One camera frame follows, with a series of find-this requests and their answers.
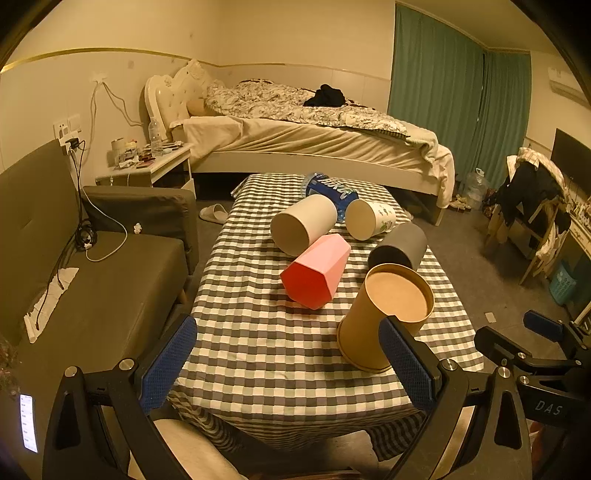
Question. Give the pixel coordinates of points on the lit smartphone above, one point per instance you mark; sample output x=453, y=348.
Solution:
x=27, y=422

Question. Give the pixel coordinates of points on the white paper sheet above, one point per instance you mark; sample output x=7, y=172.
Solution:
x=51, y=300

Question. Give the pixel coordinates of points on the beige pillow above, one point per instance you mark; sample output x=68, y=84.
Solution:
x=196, y=107

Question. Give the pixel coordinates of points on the wooden chair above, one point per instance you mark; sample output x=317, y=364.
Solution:
x=538, y=251

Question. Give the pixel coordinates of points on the black clothes pile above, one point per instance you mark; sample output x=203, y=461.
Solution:
x=325, y=96

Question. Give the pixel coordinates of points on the blue label water bottle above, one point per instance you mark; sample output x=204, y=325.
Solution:
x=330, y=189

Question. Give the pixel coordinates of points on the white tufted headboard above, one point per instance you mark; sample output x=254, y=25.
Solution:
x=166, y=99

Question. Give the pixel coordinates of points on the black television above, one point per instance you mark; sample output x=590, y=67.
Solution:
x=572, y=154

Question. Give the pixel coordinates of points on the black jacket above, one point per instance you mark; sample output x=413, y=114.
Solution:
x=531, y=189

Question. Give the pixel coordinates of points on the grey cup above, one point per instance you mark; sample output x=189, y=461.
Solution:
x=406, y=242

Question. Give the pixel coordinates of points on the bed with beige sheet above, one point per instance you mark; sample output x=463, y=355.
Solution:
x=300, y=143

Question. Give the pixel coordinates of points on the pink hexagonal cup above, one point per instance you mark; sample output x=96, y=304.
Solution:
x=318, y=272

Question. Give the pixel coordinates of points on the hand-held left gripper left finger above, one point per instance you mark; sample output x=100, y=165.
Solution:
x=168, y=364

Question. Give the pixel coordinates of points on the wall power socket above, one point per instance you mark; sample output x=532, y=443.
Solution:
x=69, y=125

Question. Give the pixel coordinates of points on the white jar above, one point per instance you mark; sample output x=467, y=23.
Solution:
x=118, y=152

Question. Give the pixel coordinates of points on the small paper scrap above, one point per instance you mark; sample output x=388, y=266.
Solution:
x=490, y=316

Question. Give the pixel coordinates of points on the checkered cloth table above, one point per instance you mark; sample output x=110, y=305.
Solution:
x=258, y=323

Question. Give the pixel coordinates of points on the white air conditioner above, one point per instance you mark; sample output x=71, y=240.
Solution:
x=565, y=85

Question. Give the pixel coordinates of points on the large clear water jug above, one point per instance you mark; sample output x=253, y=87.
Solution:
x=475, y=189

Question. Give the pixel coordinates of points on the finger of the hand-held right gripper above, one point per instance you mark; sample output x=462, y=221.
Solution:
x=542, y=323
x=496, y=340

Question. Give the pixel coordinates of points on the cream cup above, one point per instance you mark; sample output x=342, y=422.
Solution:
x=309, y=217

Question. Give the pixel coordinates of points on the white nightstand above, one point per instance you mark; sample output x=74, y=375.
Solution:
x=159, y=168

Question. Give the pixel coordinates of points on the grey slipper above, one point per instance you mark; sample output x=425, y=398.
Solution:
x=213, y=214

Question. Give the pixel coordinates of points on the floral quilt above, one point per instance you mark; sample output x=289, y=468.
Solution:
x=277, y=101

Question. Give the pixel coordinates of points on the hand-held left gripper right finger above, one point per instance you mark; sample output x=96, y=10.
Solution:
x=406, y=369

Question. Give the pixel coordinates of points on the clear plastic bottle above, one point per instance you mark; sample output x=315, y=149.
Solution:
x=156, y=138

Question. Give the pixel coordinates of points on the dark green sofa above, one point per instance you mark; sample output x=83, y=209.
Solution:
x=115, y=286

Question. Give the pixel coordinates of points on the brown paper cup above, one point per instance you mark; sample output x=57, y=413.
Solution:
x=364, y=323

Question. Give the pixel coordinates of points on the blue plastic basket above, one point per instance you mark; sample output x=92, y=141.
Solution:
x=564, y=281

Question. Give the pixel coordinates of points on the green curtain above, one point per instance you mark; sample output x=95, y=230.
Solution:
x=434, y=64
x=505, y=115

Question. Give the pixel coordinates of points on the white printed paper cup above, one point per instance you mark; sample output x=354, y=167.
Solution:
x=362, y=219

